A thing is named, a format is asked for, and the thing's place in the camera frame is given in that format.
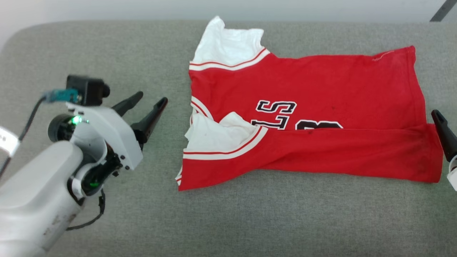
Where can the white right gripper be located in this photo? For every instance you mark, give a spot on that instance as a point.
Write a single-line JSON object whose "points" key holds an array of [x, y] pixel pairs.
{"points": [[454, 173]]}

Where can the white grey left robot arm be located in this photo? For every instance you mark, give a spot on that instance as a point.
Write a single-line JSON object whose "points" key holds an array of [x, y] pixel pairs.
{"points": [[32, 200]]}

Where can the dark grey metal bracket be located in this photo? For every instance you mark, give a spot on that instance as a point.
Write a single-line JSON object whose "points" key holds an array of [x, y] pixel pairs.
{"points": [[442, 10]]}

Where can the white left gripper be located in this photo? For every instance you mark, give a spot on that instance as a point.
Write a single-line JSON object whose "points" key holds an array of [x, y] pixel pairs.
{"points": [[114, 135]]}

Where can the red white sports jersey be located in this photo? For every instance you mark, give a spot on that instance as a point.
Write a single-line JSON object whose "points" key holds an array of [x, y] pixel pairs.
{"points": [[321, 82]]}

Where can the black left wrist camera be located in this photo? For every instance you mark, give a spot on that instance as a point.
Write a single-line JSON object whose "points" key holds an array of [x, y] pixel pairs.
{"points": [[87, 89]]}

